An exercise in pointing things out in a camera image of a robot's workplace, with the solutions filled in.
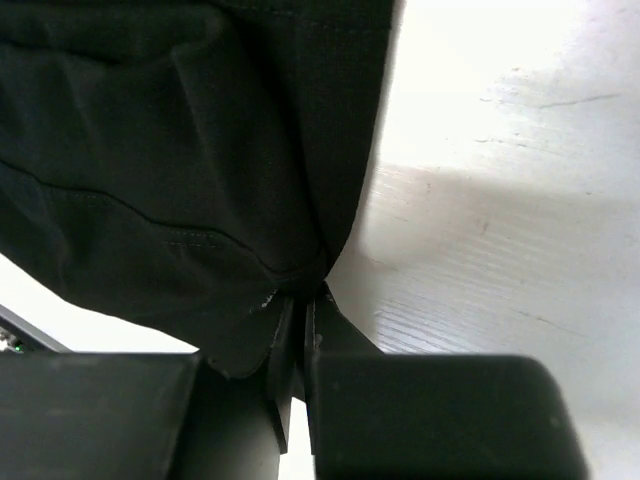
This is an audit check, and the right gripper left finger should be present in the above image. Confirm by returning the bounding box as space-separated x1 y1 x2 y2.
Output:
1 299 299 479

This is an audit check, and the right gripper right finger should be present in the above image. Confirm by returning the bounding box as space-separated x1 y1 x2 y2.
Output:
305 286 589 479

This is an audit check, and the black skirt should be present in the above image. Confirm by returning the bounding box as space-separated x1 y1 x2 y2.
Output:
1 1 395 378

